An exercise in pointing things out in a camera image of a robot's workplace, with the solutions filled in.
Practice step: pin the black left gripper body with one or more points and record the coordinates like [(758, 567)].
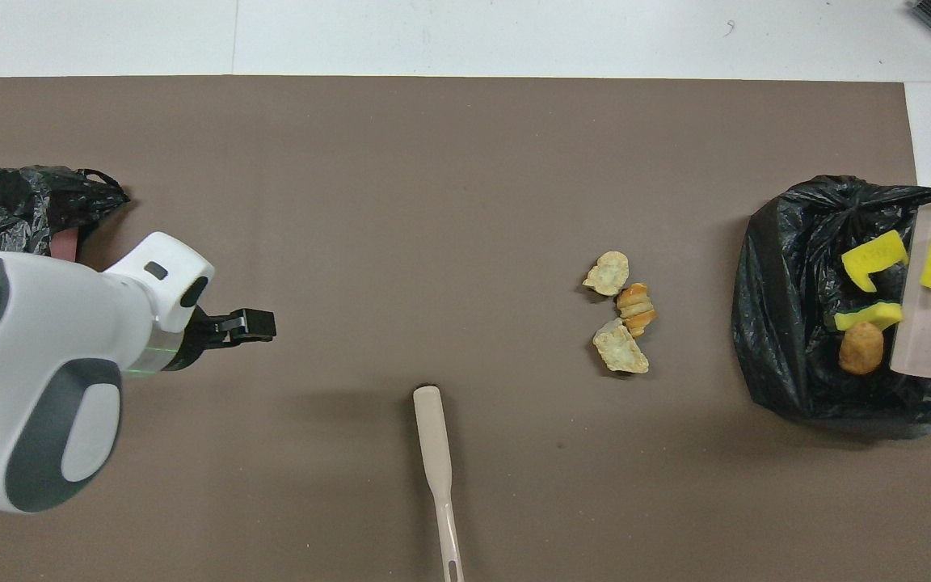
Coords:
[(199, 339)]

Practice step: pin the beige brush with black bristles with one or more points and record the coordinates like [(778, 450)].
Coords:
[(433, 436)]

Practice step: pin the pale bread chunk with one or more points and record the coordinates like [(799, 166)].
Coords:
[(621, 347), (608, 273)]

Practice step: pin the orange striped croissant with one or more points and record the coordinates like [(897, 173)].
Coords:
[(637, 309)]

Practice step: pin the yellow notched sponge piece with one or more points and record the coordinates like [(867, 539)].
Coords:
[(869, 259)]

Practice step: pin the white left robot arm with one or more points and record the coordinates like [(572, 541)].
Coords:
[(29, 339)]

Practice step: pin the pink plastic bin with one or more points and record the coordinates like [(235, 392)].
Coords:
[(67, 242)]

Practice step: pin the black plastic trash bag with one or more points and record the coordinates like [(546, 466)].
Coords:
[(13, 202), (789, 267)]

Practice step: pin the brown table mat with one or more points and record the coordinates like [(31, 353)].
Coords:
[(352, 202)]

